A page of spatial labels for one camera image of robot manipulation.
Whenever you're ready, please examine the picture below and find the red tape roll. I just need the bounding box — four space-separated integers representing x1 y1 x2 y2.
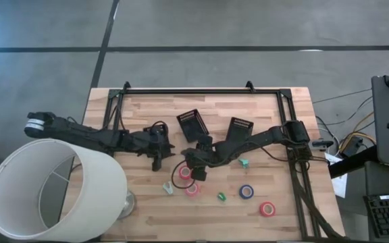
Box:
259 201 276 218

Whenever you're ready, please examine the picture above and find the white paper sheet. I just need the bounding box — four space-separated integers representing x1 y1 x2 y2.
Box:
324 152 348 199

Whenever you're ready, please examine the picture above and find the black aluminium table frame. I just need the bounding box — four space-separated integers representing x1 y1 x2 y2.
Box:
102 80 346 241

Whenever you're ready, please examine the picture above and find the pink tape roll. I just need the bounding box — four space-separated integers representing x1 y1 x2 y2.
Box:
184 182 201 198
178 165 192 181

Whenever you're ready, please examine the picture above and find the white lamp shade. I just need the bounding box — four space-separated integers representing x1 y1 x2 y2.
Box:
0 138 129 243

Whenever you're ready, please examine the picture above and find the black webcam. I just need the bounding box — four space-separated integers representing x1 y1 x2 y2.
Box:
311 139 334 149

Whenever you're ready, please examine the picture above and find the glass lamp base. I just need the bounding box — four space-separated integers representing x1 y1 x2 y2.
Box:
118 190 137 220

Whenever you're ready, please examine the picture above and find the black power adapter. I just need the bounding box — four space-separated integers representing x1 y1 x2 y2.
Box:
341 136 364 158

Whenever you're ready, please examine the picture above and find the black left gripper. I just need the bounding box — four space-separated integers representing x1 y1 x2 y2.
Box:
136 133 176 172

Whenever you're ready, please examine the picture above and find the blue tape roll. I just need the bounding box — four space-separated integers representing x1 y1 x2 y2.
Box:
238 184 255 200

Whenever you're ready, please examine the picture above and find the black slanted bar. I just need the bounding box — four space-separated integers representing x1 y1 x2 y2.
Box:
328 145 380 179

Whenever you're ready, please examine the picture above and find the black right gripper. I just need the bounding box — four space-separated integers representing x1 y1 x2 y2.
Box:
181 134 222 182

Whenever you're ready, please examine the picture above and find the white staple remover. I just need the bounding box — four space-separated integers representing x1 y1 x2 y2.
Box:
162 180 175 196

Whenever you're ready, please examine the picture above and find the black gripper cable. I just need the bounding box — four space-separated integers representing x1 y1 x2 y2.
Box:
171 161 199 190

